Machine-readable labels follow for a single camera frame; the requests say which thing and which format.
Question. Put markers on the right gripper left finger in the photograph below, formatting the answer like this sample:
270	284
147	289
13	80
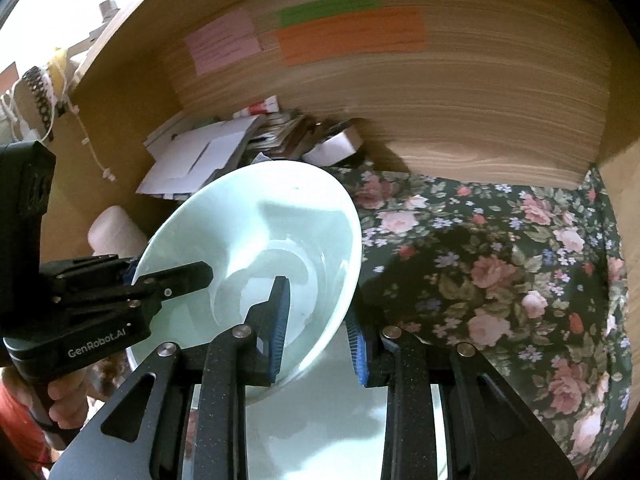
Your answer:
269	321

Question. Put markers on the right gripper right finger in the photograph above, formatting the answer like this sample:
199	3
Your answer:
370	359

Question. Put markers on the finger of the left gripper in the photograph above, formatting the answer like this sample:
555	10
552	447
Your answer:
100	264
174	282

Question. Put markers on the pale green bowl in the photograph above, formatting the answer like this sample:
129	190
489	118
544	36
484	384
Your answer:
259	222

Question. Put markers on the large pale green plate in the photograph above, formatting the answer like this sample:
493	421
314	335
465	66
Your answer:
322	425

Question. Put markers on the person's left hand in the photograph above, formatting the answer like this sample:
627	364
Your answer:
71	394

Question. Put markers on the stack of white papers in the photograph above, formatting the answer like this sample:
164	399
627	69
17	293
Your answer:
197	157

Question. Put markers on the floral black tablecloth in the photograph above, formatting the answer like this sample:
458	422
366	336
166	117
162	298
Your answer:
532	276

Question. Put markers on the small white open box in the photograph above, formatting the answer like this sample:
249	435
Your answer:
339	143

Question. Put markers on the red white tube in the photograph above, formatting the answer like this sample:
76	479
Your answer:
266	106

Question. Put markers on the pink sticky paper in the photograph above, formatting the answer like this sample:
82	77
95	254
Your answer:
223	41

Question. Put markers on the orange sticky paper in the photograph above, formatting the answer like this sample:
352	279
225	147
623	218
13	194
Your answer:
387	30

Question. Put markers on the green sticky paper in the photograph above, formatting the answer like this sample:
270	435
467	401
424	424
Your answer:
318	9

